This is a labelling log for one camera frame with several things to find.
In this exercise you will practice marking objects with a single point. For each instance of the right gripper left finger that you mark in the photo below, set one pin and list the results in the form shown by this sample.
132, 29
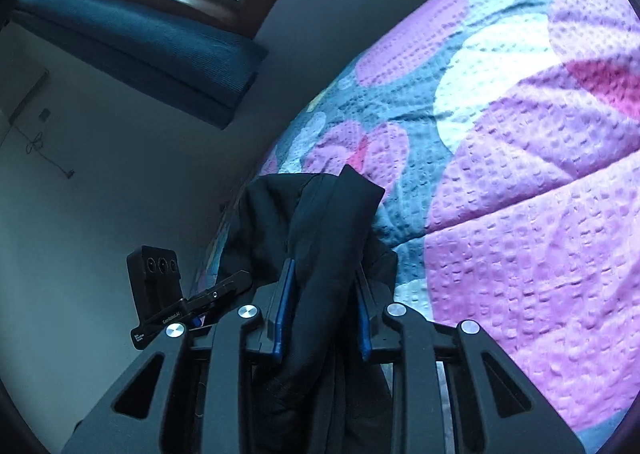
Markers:
279, 310

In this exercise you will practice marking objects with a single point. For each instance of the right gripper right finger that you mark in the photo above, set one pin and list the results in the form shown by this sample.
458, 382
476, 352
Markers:
365, 314

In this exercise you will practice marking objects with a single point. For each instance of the black zip jacket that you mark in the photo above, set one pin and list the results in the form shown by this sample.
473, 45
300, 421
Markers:
322, 397

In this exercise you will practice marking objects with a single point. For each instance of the blue curtain right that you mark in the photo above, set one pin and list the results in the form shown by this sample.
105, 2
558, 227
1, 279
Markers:
195, 68

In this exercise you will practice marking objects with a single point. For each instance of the colourful dotted bedspread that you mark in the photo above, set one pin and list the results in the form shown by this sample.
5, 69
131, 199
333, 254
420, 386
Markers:
505, 136

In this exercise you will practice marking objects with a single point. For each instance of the black camera box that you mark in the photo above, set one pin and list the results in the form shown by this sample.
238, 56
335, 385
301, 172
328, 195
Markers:
154, 280

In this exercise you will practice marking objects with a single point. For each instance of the wall socket with cable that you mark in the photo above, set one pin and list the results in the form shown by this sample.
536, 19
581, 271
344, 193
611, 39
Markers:
35, 145

